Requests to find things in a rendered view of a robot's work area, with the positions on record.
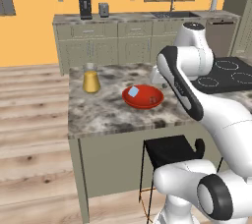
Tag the white paper towel roll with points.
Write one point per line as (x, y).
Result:
(214, 2)

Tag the pale blue ice cube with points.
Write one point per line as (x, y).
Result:
(133, 92)

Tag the black coffee machine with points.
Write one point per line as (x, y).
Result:
(85, 5)

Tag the yellow glass cup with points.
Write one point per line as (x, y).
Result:
(91, 82)

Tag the dark sink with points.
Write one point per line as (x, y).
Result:
(174, 14)

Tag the black hob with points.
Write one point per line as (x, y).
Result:
(226, 77)

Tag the dark tap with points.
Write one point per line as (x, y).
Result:
(172, 2)

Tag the grey-green lower cupboard run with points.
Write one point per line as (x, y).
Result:
(108, 43)

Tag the grey dishwasher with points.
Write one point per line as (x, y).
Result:
(221, 36)

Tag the red bowl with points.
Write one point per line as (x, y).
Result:
(144, 101)

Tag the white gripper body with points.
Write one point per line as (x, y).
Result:
(156, 76)

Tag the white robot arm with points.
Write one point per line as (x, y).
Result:
(226, 126)

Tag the black bar stool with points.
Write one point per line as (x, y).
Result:
(170, 151)

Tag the grey-green tall cupboard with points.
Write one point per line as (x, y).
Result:
(244, 28)

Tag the grey-green kitchen island base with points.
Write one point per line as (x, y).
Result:
(114, 165)

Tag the grey toaster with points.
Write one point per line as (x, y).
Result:
(103, 10)

